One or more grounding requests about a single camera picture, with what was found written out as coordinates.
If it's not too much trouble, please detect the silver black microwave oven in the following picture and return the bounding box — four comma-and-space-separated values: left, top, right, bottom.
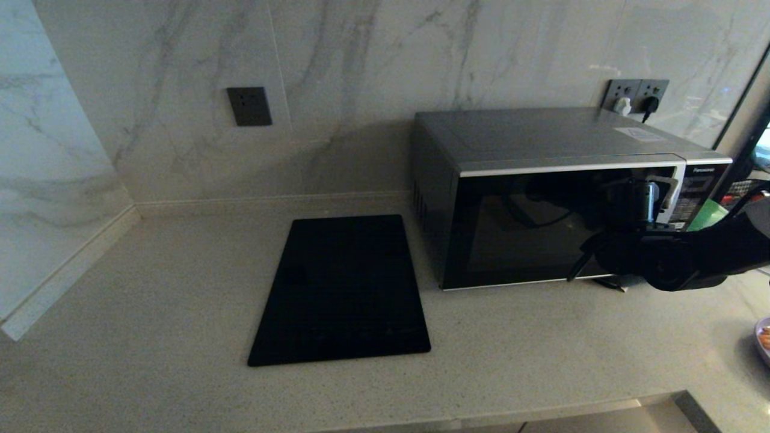
442, 160, 688, 292

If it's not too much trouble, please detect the purple plate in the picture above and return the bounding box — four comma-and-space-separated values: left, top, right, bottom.
754, 318, 770, 369

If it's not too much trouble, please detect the silver microwave oven body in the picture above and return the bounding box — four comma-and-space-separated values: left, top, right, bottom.
411, 107, 733, 292

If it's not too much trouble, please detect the green cutting board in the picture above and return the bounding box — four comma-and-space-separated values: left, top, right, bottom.
686, 198, 732, 232

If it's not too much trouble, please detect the black induction cooktop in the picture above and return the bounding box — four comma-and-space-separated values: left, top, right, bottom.
247, 214, 432, 367

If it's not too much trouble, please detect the black wire basket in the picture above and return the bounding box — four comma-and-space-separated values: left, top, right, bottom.
725, 179, 770, 208

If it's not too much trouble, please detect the light grey wall socket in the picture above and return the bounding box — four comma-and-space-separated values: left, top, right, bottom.
636, 79, 670, 114
605, 79, 642, 114

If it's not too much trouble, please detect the dark grey wall socket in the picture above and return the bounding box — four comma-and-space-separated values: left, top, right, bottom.
227, 87, 273, 127

